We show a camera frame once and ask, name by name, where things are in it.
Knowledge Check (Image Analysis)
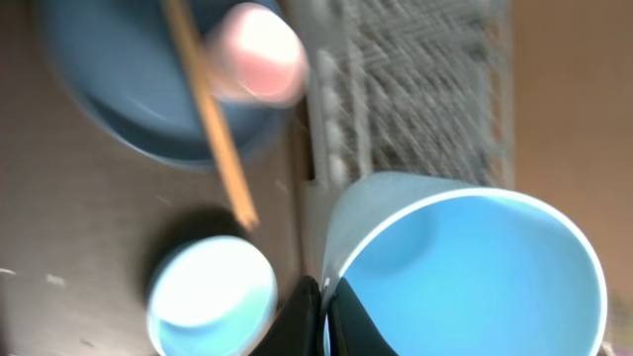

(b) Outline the light blue bowl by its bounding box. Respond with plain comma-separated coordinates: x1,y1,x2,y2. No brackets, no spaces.
146,235,278,356

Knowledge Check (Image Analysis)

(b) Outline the grey dishwasher rack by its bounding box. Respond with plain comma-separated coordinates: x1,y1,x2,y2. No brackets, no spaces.
288,0,515,287

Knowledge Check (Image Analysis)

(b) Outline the light blue cup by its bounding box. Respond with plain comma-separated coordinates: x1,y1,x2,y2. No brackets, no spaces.
321,172,607,355

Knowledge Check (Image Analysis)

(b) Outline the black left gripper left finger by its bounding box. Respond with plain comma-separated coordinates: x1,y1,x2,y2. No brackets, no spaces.
250,276,320,356

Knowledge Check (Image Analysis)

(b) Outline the brown serving tray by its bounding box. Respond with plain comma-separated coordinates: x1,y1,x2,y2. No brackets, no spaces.
0,0,317,356

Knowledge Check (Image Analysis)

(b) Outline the pink cup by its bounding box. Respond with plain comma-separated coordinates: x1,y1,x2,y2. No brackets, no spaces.
204,2,310,108

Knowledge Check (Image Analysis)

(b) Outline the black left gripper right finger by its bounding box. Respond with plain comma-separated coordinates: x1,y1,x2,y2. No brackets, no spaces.
326,279,397,356

